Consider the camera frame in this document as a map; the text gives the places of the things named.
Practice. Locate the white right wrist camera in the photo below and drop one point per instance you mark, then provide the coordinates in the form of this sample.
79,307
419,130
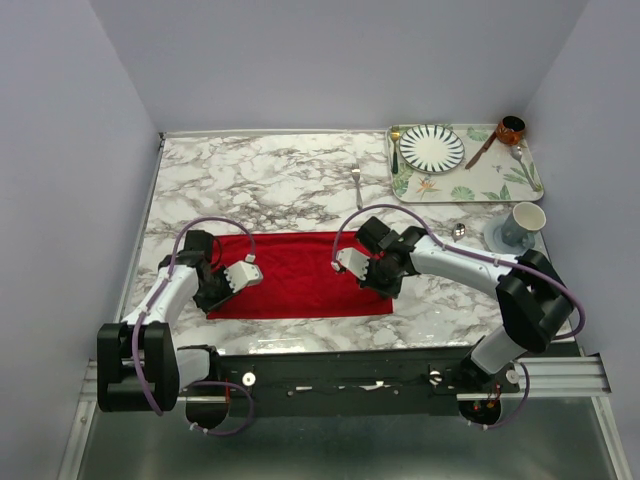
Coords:
352,260

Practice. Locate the aluminium frame rail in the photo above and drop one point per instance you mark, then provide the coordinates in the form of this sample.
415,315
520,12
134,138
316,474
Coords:
563,377

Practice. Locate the striped white plate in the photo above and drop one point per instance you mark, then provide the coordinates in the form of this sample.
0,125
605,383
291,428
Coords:
431,149

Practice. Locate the brown handled knife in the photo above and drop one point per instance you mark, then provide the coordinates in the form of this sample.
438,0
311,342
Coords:
485,147

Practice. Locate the floral serving tray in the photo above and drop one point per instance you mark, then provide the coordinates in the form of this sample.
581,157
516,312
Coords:
497,177

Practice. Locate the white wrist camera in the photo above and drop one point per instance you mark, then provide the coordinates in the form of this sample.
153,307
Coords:
242,274
352,260

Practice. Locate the grey white mug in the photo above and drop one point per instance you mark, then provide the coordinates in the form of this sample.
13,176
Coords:
525,218

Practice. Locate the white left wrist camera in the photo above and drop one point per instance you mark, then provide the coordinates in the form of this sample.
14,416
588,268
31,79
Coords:
242,274

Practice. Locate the silver spoon on table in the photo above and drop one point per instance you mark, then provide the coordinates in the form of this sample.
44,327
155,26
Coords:
458,232

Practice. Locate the silver spoon on tray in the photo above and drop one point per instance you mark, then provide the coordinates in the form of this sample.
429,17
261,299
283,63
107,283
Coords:
517,154

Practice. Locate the gold fork green handle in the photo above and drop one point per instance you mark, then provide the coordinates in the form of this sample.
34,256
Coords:
395,135

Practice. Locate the orange black cup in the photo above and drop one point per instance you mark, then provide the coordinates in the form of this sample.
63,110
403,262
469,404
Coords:
510,130

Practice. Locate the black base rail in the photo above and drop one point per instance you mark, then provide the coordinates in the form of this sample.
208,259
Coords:
430,381

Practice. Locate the silver fork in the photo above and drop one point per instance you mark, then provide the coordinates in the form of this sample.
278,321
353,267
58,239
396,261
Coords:
356,176

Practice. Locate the red cloth napkin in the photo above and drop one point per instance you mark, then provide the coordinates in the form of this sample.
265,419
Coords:
299,282

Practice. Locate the grey saucer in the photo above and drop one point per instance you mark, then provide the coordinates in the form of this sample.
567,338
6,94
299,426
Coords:
492,238

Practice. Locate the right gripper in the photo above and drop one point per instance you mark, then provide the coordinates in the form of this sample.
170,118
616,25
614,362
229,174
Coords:
390,291

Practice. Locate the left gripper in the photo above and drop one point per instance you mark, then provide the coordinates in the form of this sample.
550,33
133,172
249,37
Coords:
206,303

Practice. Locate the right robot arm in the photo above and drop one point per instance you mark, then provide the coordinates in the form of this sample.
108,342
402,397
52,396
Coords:
527,289

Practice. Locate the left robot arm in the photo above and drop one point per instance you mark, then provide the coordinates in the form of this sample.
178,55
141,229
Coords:
138,366

